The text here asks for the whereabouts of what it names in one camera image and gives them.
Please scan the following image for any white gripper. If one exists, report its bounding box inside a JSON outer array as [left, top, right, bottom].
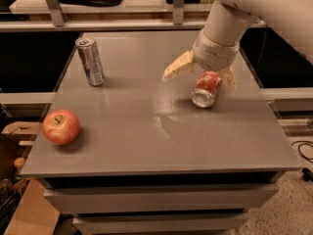
[[162, 29, 239, 93]]

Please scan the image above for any red coke can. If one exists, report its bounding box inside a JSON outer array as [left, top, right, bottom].
[[191, 70, 222, 109]]

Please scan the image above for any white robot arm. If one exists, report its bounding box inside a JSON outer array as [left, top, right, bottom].
[[162, 0, 313, 91]]

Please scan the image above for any silver blue energy drink can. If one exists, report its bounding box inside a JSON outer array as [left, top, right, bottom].
[[75, 37, 105, 86]]

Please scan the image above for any red apple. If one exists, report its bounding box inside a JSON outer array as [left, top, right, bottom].
[[42, 110, 80, 145]]

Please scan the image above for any grey drawer cabinet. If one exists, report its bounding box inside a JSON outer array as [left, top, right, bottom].
[[22, 30, 301, 235]]

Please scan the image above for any cardboard box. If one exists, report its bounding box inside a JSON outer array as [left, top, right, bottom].
[[4, 179, 60, 235]]

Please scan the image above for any black cable on floor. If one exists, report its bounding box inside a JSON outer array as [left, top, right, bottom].
[[291, 140, 313, 183]]

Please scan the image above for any metal shelf rail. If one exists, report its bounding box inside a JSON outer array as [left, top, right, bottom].
[[0, 0, 268, 33]]

